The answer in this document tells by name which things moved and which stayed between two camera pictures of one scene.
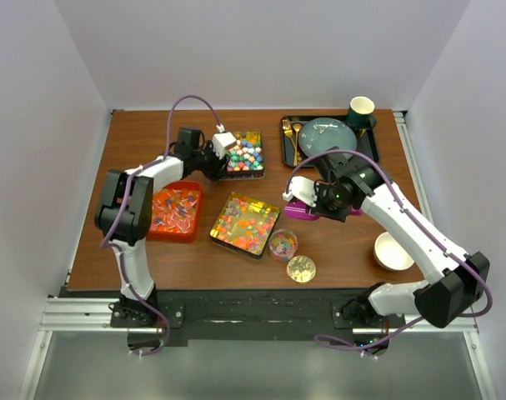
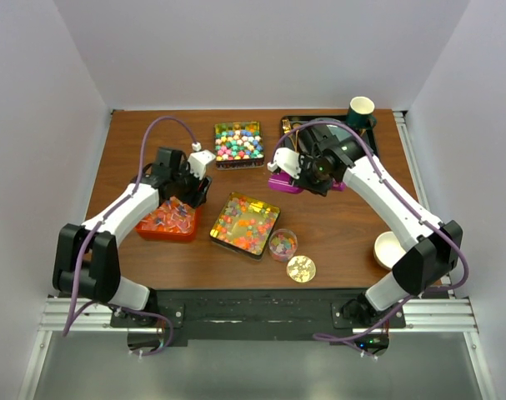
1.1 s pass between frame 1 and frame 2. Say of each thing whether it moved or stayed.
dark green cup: stayed
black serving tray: stayed
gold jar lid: stayed
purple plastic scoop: moved
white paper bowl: stayed
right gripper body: moved
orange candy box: stayed
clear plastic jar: stayed
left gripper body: moved
